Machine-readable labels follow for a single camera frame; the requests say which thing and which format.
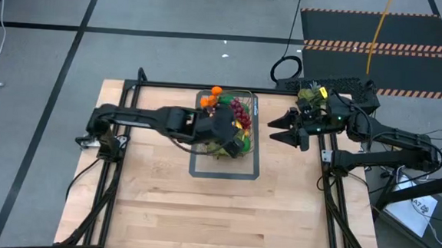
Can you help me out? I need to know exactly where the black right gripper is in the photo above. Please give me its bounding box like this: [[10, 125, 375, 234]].
[[265, 105, 325, 154]]

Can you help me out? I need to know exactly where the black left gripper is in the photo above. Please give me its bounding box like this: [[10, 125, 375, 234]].
[[193, 106, 248, 160]]

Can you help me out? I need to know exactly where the yellow banana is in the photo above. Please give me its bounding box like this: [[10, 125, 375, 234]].
[[233, 120, 251, 138]]

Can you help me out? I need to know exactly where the purple grape bunch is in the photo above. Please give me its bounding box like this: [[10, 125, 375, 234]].
[[227, 97, 254, 131]]

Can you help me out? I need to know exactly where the small orange mandarin cluster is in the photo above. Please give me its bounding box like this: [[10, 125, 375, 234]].
[[200, 84, 224, 110]]

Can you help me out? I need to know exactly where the potted succulent plant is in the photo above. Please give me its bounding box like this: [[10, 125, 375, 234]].
[[297, 80, 329, 108]]

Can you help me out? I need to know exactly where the black perforated box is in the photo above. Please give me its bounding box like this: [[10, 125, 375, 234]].
[[273, 72, 382, 115]]

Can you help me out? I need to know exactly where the black striped floor mat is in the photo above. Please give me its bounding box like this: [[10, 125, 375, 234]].
[[295, 6, 442, 101]]

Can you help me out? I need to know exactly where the white paper sheet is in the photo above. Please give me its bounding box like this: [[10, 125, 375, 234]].
[[385, 174, 440, 229]]

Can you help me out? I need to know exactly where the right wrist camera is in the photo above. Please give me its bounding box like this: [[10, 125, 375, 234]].
[[296, 99, 322, 121]]

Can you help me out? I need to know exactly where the silver arm base bracket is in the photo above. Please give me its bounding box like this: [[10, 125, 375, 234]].
[[75, 134, 101, 150], [320, 148, 335, 165]]

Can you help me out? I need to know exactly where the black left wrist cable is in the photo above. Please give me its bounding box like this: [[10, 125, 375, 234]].
[[168, 135, 236, 159]]

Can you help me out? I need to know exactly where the wire mesh basket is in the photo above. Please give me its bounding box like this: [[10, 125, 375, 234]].
[[194, 87, 259, 160]]

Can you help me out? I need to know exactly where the black metal table frame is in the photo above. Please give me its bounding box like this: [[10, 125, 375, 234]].
[[54, 62, 392, 248]]

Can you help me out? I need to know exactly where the black hanging cable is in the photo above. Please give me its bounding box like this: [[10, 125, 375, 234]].
[[269, 0, 308, 85]]

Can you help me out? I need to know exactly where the yellow hanging cable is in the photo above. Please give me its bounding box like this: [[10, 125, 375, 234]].
[[364, 0, 394, 77]]

